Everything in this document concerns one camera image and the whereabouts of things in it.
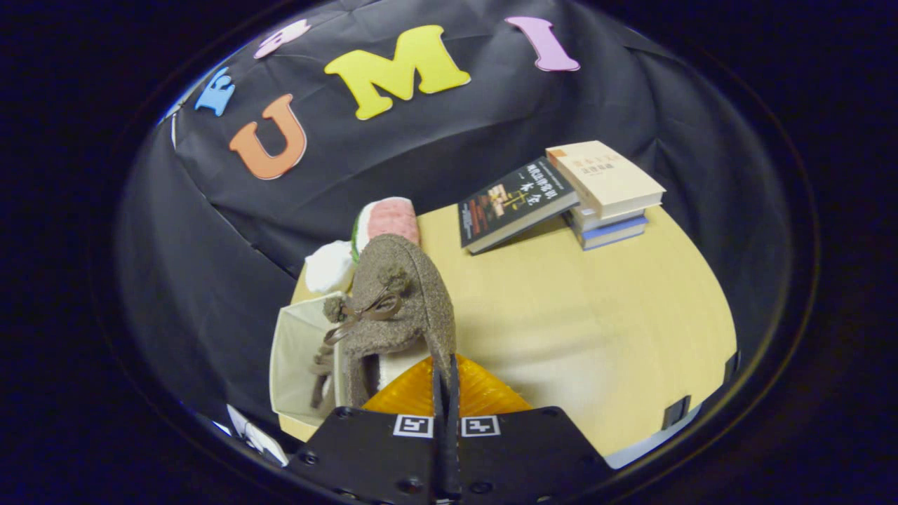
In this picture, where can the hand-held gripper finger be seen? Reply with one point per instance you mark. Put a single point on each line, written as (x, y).
(440, 442)
(454, 442)

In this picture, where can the pale lidded storage box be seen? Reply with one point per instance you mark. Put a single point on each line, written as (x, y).
(298, 365)

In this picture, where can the white paper sheet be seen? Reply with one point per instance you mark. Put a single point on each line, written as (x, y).
(256, 435)

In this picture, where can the white plush toy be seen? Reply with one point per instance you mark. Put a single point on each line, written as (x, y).
(330, 266)

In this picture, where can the watermelon slice plush toy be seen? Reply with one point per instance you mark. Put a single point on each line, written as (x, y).
(389, 217)

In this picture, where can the black cover book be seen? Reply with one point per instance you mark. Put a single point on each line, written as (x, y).
(515, 203)

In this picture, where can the blue cover book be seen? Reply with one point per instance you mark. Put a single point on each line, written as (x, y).
(614, 235)

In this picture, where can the thin pale book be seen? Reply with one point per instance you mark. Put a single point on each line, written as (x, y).
(603, 221)

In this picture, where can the beige cover book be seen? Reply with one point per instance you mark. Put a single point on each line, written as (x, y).
(607, 179)

